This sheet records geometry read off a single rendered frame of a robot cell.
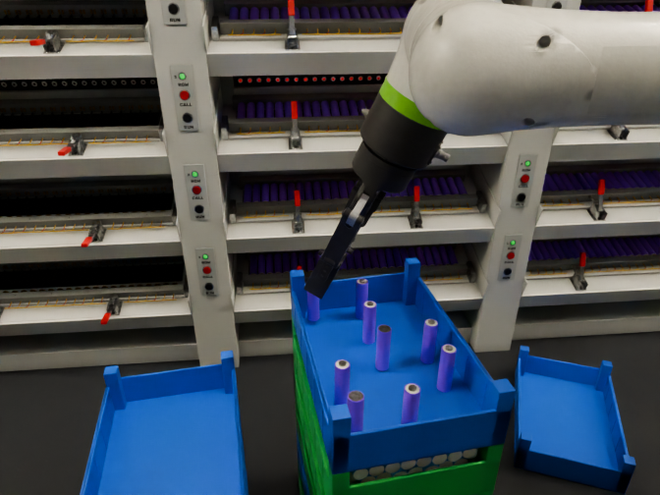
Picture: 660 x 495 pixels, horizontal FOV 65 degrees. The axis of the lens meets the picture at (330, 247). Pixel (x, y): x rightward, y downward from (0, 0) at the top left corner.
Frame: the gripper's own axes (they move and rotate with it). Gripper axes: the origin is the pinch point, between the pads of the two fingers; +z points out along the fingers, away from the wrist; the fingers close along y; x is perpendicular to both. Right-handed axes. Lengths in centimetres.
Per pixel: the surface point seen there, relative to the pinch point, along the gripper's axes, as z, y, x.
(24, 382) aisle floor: 78, 8, 51
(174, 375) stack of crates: 29.4, -5.7, 13.3
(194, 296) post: 42, 25, 25
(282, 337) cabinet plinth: 51, 37, 3
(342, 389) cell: 2.4, -15.8, -9.1
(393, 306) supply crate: 4.7, 7.7, -11.8
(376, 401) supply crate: 3.8, -13.1, -13.8
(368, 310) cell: 0.2, -2.7, -7.9
